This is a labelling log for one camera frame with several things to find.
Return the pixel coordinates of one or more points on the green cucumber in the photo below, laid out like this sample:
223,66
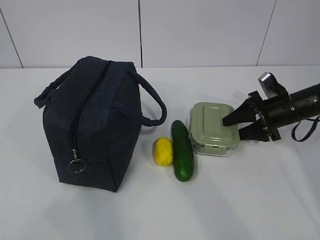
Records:
183,156

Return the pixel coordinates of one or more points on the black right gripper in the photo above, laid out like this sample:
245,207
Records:
274,113

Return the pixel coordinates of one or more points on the navy blue lunch bag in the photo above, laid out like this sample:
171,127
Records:
92,117

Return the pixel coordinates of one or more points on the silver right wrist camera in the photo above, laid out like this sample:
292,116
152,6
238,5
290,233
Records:
270,85

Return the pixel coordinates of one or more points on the yellow lemon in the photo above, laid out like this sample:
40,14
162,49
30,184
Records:
163,152

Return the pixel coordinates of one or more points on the glass container green lid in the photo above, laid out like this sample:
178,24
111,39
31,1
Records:
207,134

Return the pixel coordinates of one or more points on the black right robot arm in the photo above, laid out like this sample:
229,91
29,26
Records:
306,104

